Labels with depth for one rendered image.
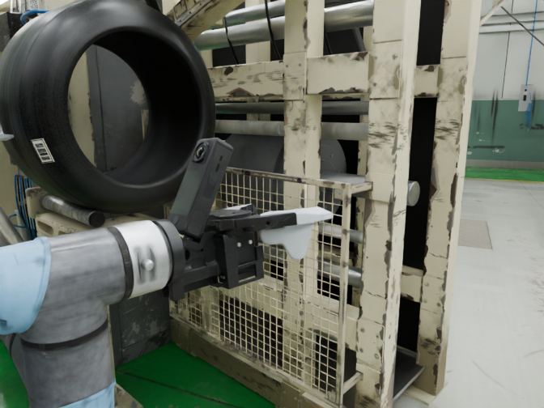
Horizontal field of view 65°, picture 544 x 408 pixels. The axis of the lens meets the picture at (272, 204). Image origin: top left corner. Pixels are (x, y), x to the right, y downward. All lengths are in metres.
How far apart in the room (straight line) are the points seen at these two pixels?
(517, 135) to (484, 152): 0.69
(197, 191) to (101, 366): 0.19
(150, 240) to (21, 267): 0.11
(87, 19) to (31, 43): 0.14
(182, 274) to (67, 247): 0.12
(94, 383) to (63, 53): 0.86
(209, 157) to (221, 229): 0.08
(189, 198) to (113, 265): 0.11
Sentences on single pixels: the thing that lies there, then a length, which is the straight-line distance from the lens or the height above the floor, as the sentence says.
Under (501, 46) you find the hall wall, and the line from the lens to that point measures 10.32.
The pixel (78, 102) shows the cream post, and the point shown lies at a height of 1.22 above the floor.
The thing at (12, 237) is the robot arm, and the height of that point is 1.06.
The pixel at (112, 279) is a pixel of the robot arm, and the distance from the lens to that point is 0.42.
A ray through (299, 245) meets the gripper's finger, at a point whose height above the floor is 1.04.
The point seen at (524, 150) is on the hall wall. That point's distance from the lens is 10.27.
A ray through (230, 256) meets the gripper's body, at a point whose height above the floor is 1.03.
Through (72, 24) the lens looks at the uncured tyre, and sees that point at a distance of 1.20.
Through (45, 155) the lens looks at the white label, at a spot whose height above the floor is 1.09.
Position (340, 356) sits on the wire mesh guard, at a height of 0.48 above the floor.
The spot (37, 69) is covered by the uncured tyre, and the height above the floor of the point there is 1.28.
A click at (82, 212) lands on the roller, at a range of 1.29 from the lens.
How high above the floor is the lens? 1.19
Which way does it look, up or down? 12 degrees down
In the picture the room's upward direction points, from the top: straight up
